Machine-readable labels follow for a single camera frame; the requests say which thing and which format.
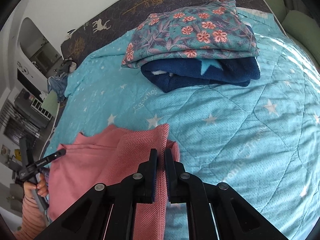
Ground pink knit sweater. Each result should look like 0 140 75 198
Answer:
48 124 180 239

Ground grey crumpled clothes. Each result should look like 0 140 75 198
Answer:
55 58 77 77

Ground person left hand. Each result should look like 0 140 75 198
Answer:
23 173 48 198

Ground green cushion left side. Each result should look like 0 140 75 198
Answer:
41 90 60 118

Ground blue denim jeans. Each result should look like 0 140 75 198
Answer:
47 74 68 102

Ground turquoise star quilt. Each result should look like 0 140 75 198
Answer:
45 8 319 239

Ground white cabinet with niche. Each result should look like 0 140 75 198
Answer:
0 0 63 205

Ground navy star fleece garment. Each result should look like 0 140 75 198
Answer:
140 57 260 93

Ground floral folded garment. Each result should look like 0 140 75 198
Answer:
121 0 259 68

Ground green cushion near right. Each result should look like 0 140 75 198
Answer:
282 10 319 69

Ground dark deer-print bed sheet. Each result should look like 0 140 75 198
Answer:
60 0 271 64

